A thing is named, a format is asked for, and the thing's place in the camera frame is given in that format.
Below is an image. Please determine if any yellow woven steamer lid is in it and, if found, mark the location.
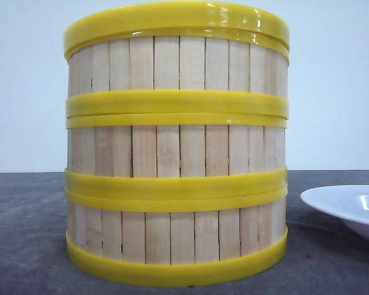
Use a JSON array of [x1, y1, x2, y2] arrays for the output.
[[63, 1, 290, 60]]

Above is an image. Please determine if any white plate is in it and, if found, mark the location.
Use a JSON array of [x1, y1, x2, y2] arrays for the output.
[[300, 185, 369, 241]]

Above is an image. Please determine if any lined steamer basket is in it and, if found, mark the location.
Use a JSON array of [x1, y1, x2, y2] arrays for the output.
[[65, 116, 287, 211]]

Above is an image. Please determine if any steamer basket with one bun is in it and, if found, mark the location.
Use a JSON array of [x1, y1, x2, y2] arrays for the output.
[[66, 30, 288, 128]]

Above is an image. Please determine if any steamer basket with three buns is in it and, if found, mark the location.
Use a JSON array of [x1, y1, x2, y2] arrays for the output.
[[66, 197, 287, 287]]

